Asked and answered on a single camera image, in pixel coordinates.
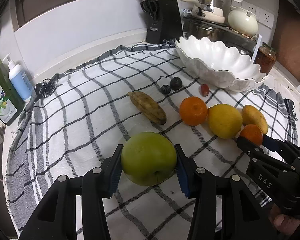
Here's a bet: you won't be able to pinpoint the small orange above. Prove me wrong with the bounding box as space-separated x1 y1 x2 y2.
239 124 263 146

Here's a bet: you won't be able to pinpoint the yellow lemon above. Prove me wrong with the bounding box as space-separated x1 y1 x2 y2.
207 104 243 139

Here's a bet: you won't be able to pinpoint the large orange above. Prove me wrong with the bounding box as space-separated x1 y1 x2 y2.
179 96 207 126

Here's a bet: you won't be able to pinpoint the red grape tomato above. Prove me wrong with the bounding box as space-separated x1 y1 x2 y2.
200 84 210 97

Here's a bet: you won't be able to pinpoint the large dark plum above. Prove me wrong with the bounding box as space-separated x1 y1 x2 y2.
170 77 183 91

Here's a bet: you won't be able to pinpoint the green apple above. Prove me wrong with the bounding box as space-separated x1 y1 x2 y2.
121 132 177 186

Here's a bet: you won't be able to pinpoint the brown spotted banana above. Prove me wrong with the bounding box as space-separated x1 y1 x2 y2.
127 91 167 125

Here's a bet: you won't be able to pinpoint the checkered white kitchen cloth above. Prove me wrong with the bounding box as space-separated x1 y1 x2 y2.
5 44 298 239

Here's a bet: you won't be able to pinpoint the black kitchen scissors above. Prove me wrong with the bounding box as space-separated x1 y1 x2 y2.
140 0 158 21

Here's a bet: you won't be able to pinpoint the right hand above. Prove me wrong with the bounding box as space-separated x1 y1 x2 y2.
269 204 300 239

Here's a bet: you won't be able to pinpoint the white scalloped fruit bowl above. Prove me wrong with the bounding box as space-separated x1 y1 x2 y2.
175 35 267 92

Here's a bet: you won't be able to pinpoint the glass jar of preserves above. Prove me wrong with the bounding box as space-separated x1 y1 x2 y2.
254 42 276 75

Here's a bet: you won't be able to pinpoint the brown wooden cutting board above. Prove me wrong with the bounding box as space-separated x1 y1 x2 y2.
271 0 300 83

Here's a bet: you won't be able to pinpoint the dark shelf rack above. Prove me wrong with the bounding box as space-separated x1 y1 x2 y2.
183 14 262 62

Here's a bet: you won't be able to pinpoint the steel pot under rack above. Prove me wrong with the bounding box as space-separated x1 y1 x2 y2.
186 21 223 42

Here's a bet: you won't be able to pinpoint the cream ceramic pot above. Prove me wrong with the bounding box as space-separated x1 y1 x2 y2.
228 6 258 37

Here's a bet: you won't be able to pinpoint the green dish soap bottle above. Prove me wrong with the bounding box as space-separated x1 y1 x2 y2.
0 60 24 126

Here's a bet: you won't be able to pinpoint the black knife block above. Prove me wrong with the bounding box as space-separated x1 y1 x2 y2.
146 0 183 44

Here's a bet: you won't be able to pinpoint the steel lidded milk pot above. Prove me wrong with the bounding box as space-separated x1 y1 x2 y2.
198 0 223 12

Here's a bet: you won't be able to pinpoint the blue pump soap bottle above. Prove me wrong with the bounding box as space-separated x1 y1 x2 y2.
3 53 33 102

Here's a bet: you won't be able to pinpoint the white wall socket strip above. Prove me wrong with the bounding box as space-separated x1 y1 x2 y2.
231 0 275 29

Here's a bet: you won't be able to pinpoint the cream saucepan with handle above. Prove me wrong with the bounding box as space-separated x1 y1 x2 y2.
181 0 225 24

